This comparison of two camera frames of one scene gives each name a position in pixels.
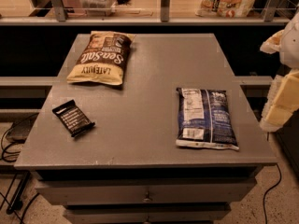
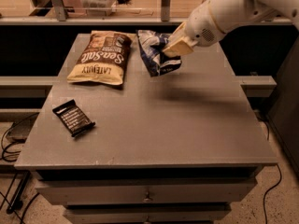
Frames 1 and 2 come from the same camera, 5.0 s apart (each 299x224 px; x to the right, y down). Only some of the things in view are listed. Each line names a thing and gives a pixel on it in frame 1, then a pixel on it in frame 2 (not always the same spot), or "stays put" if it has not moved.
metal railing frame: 62,18 stays put
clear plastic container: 99,1 stays put
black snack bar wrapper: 74,119 stays put
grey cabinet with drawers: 128,168 stays put
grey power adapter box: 21,129 stays put
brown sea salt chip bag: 104,59 stays put
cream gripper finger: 283,101 -> 180,47
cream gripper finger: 272,44 -> 180,33
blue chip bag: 205,119 -> 151,45
